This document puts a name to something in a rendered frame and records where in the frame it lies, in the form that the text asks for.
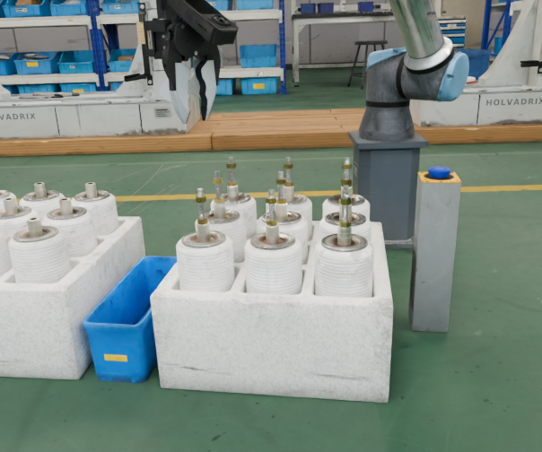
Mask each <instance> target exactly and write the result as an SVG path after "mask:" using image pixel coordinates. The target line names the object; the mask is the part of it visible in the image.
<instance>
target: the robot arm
mask: <svg viewBox="0 0 542 452"><path fill-rule="evenodd" d="M389 4H390V7H391V10H392V12H393V14H394V17H395V19H396V22H397V25H398V28H399V31H400V34H401V37H402V39H403V41H404V44H405V47H404V48H391V49H384V50H379V51H374V52H372V53H370V55H369V56H368V62H367V68H366V71H367V83H366V109H365V111H364V114H363V119H362V122H361V124H360V127H359V137H360V138H362V139H365V140H371V141H382V142H392V141H404V140H409V139H412V138H414V137H415V126H414V123H413V119H412V116H411V112H410V108H409V106H410V100H432V101H438V102H442V101H454V100H455V99H457V98H458V97H459V95H460V94H461V93H462V92H463V90H464V88H465V85H466V82H467V79H468V70H469V62H468V56H467V55H466V54H464V53H461V52H458V53H456V52H455V51H454V47H453V45H452V42H451V41H450V39H448V38H446V37H443V36H442V33H441V27H440V24H439V22H438V19H437V15H436V12H435V10H434V7H433V1H432V0H389ZM156 8H157V17H158V18H153V20H152V21H143V23H144V40H145V49H146V56H147V57H154V59H161V60H162V66H163V69H164V72H165V73H166V75H167V77H166V79H165V80H164V81H163V82H162V83H161V84H160V86H159V92H160V95H161V96H162V97H163V98H164V99H166V100H167V101H169V102H171V103H172V105H173V107H174V109H175V111H176V114H177V116H178V117H179V120H180V121H181V123H182V124H186V123H187V122H188V117H189V114H190V109H189V105H188V100H189V94H188V87H189V90H190V92H191V93H192V94H194V95H195V96H197V97H198V98H200V99H201V114H202V119H203V120H204V121H206V120H207V119H208V117H209V114H210V111H211V108H212V106H213V103H214V97H215V93H216V86H217V85H218V82H219V74H220V68H221V58H220V53H219V49H218V47H217V46H221V45H225V44H233V43H234V40H235V38H236V35H237V32H238V29H239V28H238V27H237V26H236V25H235V24H233V23H232V22H231V21H230V20H228V19H227V18H226V17H225V16H224V15H222V14H221V13H220V12H219V11H217V10H216V9H215V8H214V7H213V6H211V5H210V4H209V3H208V2H207V1H206V0H156ZM148 30H150V31H151V37H152V46H153V49H149V47H148V38H147V31H148ZM190 57H195V58H196V59H195V61H194V64H193V66H194V76H193V77H192V78H191V79H190V70H189V69H188V68H187V67H186V66H185V65H184V64H183V63H181V62H182V61H185V62H187V61H188V60H189V58H190Z"/></svg>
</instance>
